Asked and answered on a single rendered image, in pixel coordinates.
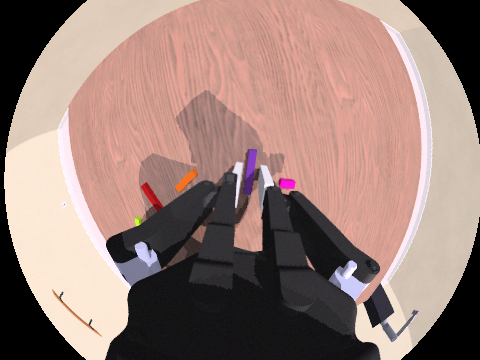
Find orange rod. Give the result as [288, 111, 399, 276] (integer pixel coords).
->
[175, 169, 198, 192]

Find purple rod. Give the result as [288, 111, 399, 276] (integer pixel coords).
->
[244, 149, 257, 195]

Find short magenta block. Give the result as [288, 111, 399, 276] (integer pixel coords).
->
[279, 178, 295, 189]

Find red rod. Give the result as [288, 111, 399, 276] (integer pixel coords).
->
[141, 182, 163, 212]

